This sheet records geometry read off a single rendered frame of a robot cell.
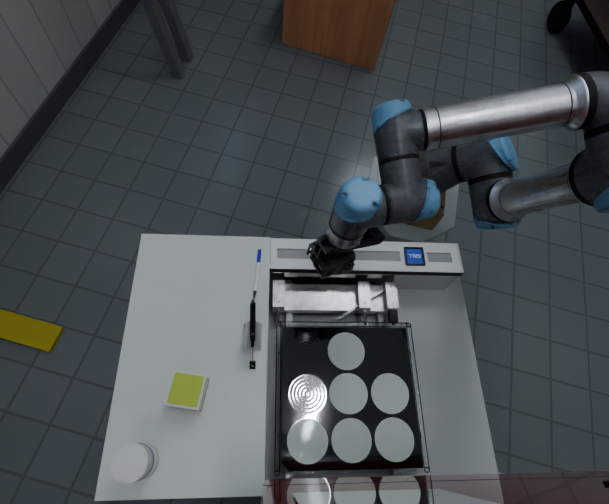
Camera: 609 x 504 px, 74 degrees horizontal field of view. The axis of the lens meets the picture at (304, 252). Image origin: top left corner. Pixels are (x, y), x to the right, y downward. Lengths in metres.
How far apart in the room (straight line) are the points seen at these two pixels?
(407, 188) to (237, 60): 2.47
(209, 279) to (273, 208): 1.28
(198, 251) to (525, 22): 3.52
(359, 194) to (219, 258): 0.54
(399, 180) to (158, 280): 0.67
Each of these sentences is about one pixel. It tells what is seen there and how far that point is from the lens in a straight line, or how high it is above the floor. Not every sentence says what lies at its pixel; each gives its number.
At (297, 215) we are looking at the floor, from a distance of 2.30.
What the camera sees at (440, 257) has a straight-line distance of 1.23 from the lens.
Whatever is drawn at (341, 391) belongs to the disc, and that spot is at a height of 0.90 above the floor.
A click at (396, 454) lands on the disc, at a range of 1.12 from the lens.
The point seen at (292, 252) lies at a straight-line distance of 1.13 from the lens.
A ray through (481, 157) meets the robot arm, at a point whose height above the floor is 1.15.
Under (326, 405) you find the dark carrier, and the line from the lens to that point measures 1.09.
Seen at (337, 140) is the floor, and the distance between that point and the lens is 2.66.
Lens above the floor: 1.97
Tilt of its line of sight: 64 degrees down
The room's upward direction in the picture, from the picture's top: 12 degrees clockwise
